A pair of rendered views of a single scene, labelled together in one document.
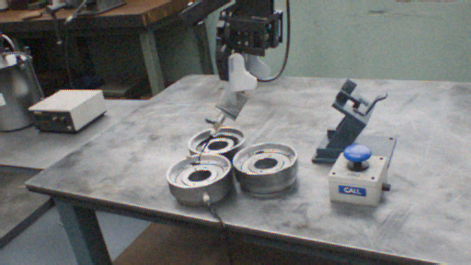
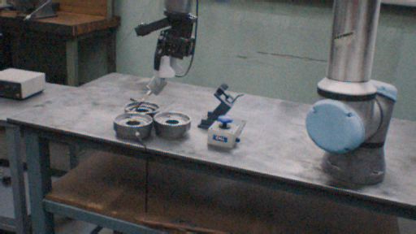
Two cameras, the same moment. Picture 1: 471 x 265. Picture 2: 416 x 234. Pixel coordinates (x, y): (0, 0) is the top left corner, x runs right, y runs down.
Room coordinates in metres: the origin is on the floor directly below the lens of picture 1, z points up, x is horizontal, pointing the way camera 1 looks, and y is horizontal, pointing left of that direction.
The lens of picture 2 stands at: (-0.39, 0.14, 1.25)
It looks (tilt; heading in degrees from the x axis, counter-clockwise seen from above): 20 degrees down; 345
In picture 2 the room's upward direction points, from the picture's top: 5 degrees clockwise
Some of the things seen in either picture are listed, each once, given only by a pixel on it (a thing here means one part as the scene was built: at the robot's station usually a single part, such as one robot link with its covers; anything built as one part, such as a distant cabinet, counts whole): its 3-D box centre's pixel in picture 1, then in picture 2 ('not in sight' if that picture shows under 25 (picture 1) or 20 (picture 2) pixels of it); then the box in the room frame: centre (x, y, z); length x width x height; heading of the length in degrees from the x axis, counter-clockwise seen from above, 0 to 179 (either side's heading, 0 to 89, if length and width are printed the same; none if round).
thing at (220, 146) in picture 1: (218, 149); (142, 113); (0.77, 0.03, 0.82); 0.10 x 0.10 x 0.04
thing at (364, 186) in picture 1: (361, 178); (225, 134); (0.59, -0.17, 0.82); 0.08 x 0.07 x 0.05; 59
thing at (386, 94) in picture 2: not in sight; (365, 106); (0.41, -0.45, 0.97); 0.13 x 0.12 x 0.14; 127
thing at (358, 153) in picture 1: (358, 163); (224, 125); (0.60, -0.17, 0.85); 0.04 x 0.04 x 0.05
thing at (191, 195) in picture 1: (201, 179); (132, 126); (0.67, 0.07, 0.82); 0.10 x 0.10 x 0.04
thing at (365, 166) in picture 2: not in sight; (356, 151); (0.41, -0.45, 0.85); 0.15 x 0.15 x 0.10
